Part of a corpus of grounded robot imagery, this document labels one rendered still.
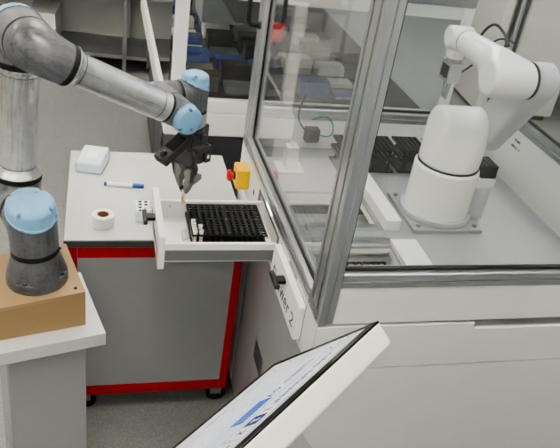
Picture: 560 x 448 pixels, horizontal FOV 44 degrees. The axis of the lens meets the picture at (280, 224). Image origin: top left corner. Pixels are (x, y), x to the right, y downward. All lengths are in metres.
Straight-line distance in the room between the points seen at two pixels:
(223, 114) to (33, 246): 1.27
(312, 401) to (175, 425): 1.58
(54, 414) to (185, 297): 0.60
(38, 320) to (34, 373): 0.17
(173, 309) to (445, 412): 0.96
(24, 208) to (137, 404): 1.20
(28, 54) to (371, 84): 0.72
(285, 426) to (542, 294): 0.98
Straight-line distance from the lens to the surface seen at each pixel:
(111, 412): 2.70
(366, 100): 1.38
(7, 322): 1.82
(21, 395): 1.98
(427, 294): 1.70
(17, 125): 1.76
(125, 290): 2.33
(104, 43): 5.99
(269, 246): 2.00
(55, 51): 1.58
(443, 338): 1.82
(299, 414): 1.09
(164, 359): 2.54
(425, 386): 1.92
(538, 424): 2.25
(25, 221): 1.71
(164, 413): 2.70
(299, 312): 1.73
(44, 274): 1.79
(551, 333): 1.98
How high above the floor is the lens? 1.96
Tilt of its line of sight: 31 degrees down
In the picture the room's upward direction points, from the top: 9 degrees clockwise
